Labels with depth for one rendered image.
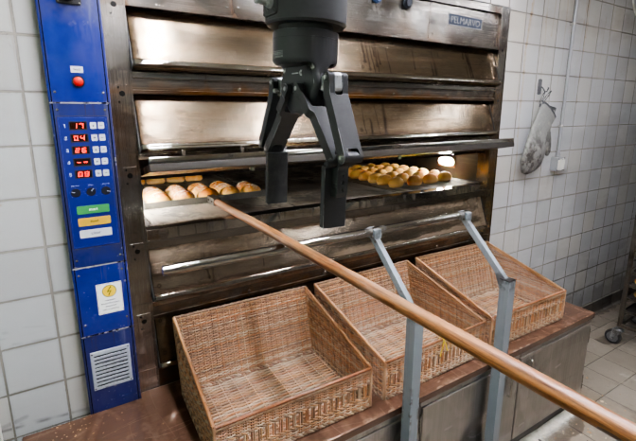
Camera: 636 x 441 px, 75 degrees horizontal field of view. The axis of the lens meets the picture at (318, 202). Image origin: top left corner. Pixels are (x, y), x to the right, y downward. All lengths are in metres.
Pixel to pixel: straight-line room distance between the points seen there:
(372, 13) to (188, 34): 0.79
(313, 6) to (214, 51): 1.10
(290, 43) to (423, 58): 1.66
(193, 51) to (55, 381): 1.17
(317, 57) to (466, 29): 1.90
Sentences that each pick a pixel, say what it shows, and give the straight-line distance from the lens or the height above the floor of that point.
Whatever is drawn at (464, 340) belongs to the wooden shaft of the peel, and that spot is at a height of 1.19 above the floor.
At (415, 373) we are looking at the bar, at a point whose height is 0.73.
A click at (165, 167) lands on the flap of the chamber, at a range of 1.36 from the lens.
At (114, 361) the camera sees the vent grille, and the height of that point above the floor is 0.75.
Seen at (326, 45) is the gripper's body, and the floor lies 1.65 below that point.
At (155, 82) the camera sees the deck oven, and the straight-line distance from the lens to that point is 1.50.
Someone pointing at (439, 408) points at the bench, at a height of 0.48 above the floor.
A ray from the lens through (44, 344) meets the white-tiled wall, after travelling 1.64.
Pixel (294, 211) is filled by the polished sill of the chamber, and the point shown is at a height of 1.17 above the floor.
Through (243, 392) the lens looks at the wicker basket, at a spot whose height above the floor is 0.59.
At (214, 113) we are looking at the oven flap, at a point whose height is 1.57.
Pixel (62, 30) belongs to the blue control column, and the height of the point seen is 1.80.
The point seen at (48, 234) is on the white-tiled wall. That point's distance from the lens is 1.52.
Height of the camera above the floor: 1.58
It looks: 12 degrees down
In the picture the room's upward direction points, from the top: straight up
